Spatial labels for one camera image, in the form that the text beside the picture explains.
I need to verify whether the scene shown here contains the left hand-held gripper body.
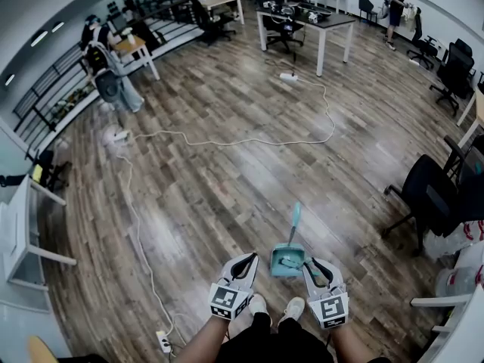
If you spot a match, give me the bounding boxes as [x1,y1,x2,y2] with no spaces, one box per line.
[208,279,255,321]

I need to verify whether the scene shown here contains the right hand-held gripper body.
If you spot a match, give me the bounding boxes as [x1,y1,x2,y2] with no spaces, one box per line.
[307,283,350,331]

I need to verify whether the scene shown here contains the person's right forearm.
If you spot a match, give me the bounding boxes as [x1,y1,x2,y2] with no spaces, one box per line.
[330,322,383,363]

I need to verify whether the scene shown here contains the person's left forearm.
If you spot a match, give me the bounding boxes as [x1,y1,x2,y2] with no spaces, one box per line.
[173,314,234,363]

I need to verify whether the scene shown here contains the person's white left shoe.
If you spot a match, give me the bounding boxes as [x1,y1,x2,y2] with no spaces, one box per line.
[247,293,271,318]

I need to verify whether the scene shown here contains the person's white shoe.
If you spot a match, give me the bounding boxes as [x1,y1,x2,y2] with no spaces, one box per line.
[277,296,306,327]
[247,293,271,318]

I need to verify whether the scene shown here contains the person's white right shoe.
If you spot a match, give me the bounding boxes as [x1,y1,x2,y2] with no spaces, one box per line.
[277,296,306,327]

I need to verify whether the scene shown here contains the person's black trousers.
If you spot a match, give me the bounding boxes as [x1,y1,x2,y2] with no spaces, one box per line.
[222,311,394,363]

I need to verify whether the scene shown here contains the white red-print plastic bag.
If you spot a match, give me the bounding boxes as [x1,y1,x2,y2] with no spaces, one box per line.
[424,219,484,265]

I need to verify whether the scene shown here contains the white desk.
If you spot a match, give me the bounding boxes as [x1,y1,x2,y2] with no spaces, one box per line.
[0,173,78,312]

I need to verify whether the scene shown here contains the light wooden desk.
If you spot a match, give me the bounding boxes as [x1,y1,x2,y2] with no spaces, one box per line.
[456,86,484,149]

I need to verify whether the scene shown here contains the black high-back office chair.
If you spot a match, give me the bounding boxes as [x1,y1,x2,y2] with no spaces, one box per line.
[430,41,476,117]

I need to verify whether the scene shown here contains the small wooden table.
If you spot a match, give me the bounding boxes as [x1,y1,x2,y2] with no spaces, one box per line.
[113,35,161,82]

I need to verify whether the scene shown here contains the dark-topped white-legged desk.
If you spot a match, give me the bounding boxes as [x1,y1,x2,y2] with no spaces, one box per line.
[256,0,357,78]

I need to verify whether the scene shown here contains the black metal railing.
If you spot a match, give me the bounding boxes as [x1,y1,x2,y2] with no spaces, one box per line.
[12,0,202,159]

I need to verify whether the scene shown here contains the wooden table with white legs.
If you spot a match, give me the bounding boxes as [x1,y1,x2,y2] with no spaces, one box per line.
[200,0,246,26]

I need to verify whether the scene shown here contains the teal long-handled dustpan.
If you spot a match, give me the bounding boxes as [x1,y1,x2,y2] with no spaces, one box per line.
[269,201,308,278]

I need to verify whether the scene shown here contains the white cable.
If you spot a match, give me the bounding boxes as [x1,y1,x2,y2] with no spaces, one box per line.
[127,77,337,147]
[116,154,187,346]

